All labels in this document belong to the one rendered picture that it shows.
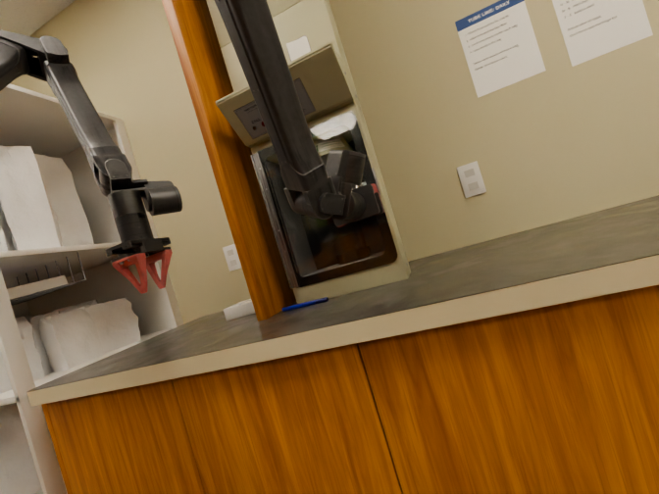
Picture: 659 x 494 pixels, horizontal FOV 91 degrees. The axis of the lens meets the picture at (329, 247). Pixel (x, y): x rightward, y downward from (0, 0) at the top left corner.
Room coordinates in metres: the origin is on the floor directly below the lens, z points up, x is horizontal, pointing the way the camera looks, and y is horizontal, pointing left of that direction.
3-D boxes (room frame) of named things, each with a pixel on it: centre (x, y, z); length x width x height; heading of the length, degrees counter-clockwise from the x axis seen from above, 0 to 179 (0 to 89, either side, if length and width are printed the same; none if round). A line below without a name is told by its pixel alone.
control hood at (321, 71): (0.81, 0.00, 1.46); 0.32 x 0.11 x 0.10; 72
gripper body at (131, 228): (0.65, 0.37, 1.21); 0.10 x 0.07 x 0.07; 162
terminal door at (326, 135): (0.86, -0.01, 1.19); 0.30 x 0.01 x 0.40; 71
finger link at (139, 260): (0.64, 0.37, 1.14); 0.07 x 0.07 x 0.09; 72
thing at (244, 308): (1.11, 0.31, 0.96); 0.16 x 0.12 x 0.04; 77
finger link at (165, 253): (0.66, 0.36, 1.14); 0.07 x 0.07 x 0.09; 72
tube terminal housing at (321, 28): (0.98, -0.06, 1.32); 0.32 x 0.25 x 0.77; 72
